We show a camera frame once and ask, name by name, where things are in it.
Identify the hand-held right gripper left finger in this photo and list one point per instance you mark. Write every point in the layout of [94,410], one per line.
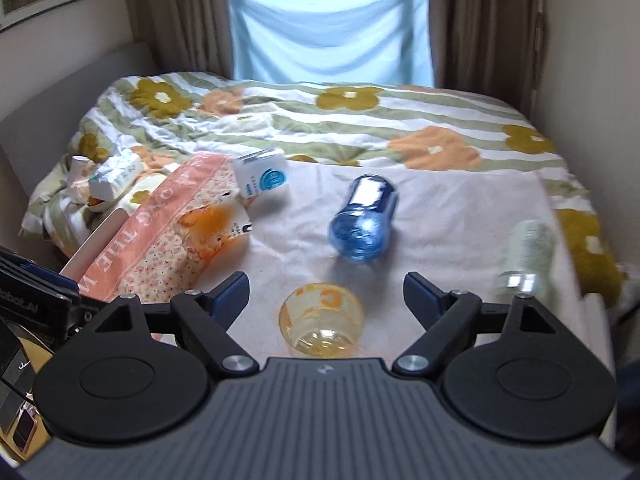
[231,296]

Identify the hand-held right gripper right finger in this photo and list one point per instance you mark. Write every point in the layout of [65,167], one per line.
[422,296]

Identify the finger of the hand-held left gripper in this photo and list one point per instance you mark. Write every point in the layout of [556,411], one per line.
[40,275]

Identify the yellow transparent cup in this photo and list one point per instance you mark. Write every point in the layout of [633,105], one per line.
[320,327]

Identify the small white cup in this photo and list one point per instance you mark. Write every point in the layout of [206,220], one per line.
[79,169]

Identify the pale pink bed sheet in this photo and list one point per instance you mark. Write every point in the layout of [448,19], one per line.
[450,230]

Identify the orange printed plastic bag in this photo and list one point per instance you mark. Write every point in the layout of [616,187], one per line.
[165,240]

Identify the blue plastic bottle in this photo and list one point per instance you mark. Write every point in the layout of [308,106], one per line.
[364,220]

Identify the clear green plastic bottle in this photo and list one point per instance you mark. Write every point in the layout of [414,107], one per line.
[530,255]

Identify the smartphone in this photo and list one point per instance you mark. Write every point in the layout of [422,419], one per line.
[25,427]

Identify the white tissue pack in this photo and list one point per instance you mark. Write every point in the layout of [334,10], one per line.
[115,175]

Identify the white box with blue label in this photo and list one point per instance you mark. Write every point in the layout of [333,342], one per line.
[262,172]

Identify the beige headboard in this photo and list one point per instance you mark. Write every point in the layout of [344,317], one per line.
[65,95]

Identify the floral striped duvet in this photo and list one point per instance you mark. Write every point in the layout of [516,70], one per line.
[310,120]

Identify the brown curtain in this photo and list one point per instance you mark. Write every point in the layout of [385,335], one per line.
[480,25]
[180,15]

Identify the light blue window cloth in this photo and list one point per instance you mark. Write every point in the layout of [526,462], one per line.
[325,30]

